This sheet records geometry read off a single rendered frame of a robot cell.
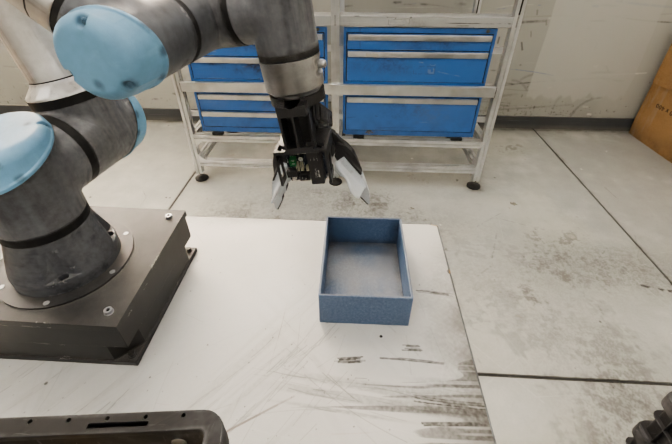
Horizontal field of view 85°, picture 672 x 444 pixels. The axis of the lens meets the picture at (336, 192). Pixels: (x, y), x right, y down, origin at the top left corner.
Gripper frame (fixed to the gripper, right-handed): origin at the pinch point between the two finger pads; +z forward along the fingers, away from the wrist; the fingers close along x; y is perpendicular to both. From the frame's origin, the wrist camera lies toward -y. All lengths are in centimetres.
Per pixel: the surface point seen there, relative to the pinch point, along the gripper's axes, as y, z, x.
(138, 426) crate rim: 36.5, -6.9, -8.7
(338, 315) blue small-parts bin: 9.9, 15.6, 1.3
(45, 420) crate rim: 36.7, -7.9, -16.0
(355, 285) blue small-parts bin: 1.8, 17.7, 3.5
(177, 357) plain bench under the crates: 18.2, 14.4, -23.0
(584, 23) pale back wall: -230, 32, 144
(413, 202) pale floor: -122, 92, 23
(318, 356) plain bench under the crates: 16.1, 17.3, -1.5
